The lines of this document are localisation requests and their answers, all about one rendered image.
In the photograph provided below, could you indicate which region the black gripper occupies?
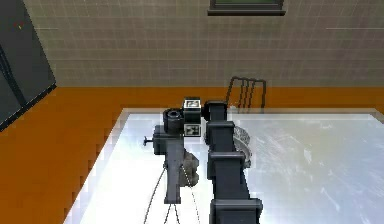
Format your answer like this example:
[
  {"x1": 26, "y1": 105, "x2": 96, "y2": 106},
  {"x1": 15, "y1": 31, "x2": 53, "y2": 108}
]
[{"x1": 143, "y1": 107, "x2": 202, "y2": 224}]

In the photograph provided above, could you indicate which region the grey canteen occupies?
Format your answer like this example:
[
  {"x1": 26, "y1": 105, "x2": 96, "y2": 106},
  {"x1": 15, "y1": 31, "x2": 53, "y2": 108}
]
[{"x1": 181, "y1": 150, "x2": 201, "y2": 188}]

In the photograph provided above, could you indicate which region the grey patterned round dish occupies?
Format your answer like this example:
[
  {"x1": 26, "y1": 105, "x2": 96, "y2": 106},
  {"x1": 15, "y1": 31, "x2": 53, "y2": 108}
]
[{"x1": 232, "y1": 125, "x2": 253, "y2": 170}]

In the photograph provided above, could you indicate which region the black slatted chair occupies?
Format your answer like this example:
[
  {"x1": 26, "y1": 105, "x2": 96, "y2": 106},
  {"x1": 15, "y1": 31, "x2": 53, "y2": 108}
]
[{"x1": 225, "y1": 75, "x2": 268, "y2": 114}]

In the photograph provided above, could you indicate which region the glossy white table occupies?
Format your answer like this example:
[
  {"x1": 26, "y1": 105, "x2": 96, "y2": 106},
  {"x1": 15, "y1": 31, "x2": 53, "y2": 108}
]
[{"x1": 62, "y1": 107, "x2": 384, "y2": 224}]

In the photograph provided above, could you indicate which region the dark framed window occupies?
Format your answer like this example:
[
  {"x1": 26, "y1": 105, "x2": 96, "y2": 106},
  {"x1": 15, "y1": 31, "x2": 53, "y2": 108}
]
[{"x1": 206, "y1": 0, "x2": 287, "y2": 17}]

